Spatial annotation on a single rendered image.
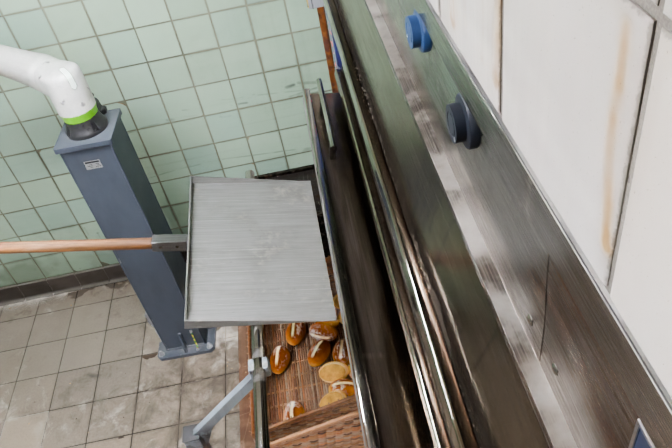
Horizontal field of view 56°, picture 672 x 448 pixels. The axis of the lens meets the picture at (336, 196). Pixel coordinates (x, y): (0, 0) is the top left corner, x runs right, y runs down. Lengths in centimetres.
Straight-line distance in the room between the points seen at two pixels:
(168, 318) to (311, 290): 143
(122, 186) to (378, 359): 153
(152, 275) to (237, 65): 95
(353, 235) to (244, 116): 165
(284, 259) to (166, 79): 136
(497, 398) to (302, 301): 100
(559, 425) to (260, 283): 120
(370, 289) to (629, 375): 96
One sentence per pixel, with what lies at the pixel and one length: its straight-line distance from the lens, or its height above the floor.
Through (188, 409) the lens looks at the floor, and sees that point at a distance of 295.
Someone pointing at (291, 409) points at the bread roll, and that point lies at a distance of 204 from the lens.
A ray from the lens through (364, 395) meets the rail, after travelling 109.
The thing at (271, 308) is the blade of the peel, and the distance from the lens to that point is 158.
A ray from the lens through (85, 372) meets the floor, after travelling 329.
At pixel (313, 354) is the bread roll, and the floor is 64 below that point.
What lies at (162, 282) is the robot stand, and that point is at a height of 46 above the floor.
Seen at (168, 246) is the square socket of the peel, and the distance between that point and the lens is 172.
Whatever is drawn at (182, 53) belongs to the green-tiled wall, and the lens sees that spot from 279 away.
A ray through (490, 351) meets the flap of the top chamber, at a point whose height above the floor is 180.
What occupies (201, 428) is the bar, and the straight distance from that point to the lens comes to 168.
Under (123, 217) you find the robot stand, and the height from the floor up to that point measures 84.
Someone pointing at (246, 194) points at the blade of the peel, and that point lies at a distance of 190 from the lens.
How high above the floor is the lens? 235
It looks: 40 degrees down
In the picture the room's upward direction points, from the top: 12 degrees counter-clockwise
